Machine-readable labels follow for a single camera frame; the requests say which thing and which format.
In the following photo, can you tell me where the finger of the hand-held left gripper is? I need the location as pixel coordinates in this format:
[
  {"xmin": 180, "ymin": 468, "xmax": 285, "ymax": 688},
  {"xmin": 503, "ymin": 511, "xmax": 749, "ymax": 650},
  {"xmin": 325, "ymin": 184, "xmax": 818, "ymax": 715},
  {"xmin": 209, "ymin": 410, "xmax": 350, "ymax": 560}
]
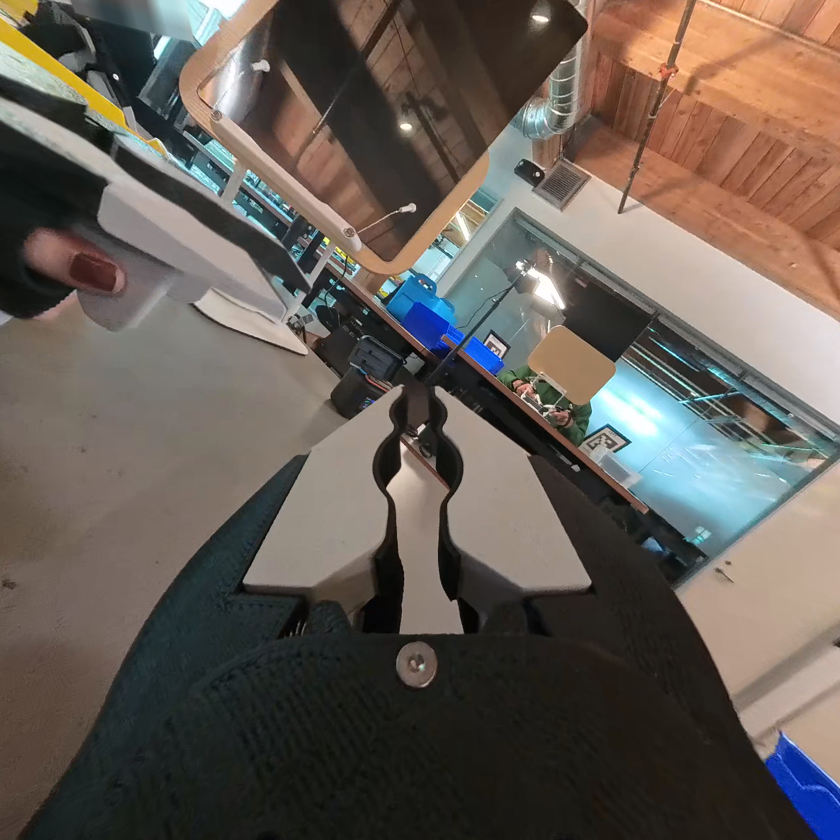
[{"xmin": 72, "ymin": 147, "xmax": 311, "ymax": 332}]

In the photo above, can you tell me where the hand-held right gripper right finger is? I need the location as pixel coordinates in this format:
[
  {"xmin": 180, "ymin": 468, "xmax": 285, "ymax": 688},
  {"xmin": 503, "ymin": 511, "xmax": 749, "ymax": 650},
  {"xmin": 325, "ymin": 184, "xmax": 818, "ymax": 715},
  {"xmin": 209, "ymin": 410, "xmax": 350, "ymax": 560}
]
[{"xmin": 427, "ymin": 386, "xmax": 592, "ymax": 633}]

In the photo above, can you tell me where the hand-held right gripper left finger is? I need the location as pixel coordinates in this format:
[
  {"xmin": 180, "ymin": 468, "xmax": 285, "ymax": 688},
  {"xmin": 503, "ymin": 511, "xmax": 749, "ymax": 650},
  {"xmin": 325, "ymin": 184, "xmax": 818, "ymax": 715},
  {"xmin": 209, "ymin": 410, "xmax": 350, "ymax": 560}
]
[{"xmin": 243, "ymin": 386, "xmax": 414, "ymax": 633}]

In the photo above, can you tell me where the person's left hand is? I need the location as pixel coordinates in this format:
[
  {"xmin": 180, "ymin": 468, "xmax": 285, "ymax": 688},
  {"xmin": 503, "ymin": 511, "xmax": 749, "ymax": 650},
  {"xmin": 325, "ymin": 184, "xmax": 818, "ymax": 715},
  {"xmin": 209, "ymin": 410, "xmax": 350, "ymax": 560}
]
[{"xmin": 21, "ymin": 228, "xmax": 127, "ymax": 296}]

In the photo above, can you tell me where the clear plastic box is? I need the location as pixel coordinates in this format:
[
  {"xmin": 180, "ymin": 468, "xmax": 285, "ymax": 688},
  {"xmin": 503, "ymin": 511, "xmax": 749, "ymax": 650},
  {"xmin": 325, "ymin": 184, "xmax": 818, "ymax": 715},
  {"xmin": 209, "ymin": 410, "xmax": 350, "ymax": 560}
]
[{"xmin": 593, "ymin": 449, "xmax": 643, "ymax": 490}]

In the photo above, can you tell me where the wood-edged desk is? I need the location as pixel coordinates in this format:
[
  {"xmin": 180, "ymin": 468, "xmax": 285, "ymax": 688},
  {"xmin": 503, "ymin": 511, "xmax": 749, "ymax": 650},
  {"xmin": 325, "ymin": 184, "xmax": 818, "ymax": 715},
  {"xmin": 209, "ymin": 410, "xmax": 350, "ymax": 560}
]
[{"xmin": 315, "ymin": 256, "xmax": 651, "ymax": 516}]

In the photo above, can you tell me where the yellow box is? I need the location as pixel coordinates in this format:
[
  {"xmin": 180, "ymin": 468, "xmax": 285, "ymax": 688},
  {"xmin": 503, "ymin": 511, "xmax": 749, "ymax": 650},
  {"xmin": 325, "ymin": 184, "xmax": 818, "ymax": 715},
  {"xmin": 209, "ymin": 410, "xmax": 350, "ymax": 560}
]
[{"xmin": 0, "ymin": 0, "xmax": 168, "ymax": 158}]

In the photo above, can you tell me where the black power station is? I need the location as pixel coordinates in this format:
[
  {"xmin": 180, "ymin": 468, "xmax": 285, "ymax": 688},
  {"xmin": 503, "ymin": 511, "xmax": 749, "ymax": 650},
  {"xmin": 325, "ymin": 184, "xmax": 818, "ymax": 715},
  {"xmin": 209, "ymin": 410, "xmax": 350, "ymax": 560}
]
[{"xmin": 330, "ymin": 336, "xmax": 405, "ymax": 419}]

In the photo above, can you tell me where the glass office window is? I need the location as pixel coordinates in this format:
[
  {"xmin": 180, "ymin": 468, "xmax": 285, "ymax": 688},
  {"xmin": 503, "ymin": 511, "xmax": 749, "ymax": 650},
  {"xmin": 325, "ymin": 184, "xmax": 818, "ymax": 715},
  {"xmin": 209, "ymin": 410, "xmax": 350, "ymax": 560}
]
[{"xmin": 436, "ymin": 210, "xmax": 840, "ymax": 588}]

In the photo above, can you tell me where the black light stand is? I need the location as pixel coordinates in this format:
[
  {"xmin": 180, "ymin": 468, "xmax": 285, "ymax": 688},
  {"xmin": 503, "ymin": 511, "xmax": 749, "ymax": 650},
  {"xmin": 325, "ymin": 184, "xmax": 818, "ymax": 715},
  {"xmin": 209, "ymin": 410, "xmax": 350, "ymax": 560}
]
[{"xmin": 425, "ymin": 259, "xmax": 547, "ymax": 389}]

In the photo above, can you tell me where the black monitor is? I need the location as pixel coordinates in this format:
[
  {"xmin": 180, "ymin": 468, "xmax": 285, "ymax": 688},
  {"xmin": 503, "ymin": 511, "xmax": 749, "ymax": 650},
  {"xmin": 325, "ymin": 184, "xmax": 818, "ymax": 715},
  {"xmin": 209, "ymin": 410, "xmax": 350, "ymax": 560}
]
[{"xmin": 563, "ymin": 274, "xmax": 658, "ymax": 363}]

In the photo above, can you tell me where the white door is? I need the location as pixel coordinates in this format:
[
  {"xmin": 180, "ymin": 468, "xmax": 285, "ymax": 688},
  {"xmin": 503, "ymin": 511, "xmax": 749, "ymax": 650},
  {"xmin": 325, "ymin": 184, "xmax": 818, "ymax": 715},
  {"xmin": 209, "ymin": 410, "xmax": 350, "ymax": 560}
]
[{"xmin": 676, "ymin": 482, "xmax": 840, "ymax": 742}]

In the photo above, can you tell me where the vent grille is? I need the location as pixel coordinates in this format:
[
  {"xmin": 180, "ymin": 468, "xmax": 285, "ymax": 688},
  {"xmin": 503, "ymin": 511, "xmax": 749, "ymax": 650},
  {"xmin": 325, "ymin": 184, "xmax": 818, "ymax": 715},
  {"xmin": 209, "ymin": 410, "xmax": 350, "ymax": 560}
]
[{"xmin": 532, "ymin": 157, "xmax": 592, "ymax": 211}]

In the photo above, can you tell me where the large blue plastic bin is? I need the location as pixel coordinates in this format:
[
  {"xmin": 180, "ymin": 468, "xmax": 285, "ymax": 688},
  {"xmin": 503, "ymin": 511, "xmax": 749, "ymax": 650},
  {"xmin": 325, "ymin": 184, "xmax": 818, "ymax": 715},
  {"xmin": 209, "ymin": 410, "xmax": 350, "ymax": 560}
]
[{"xmin": 764, "ymin": 731, "xmax": 840, "ymax": 840}]

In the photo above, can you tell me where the black ceiling pipe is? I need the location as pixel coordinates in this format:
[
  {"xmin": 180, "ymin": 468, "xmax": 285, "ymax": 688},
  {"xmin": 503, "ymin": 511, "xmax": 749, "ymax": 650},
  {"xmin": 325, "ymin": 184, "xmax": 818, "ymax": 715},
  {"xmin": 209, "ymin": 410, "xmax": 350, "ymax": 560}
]
[{"xmin": 617, "ymin": 0, "xmax": 698, "ymax": 215}]

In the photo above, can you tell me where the silver air duct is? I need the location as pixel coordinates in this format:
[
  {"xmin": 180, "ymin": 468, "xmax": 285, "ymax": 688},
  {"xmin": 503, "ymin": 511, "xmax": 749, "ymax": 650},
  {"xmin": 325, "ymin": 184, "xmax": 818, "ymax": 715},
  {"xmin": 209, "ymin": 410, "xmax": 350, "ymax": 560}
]
[{"xmin": 511, "ymin": 0, "xmax": 593, "ymax": 140}]

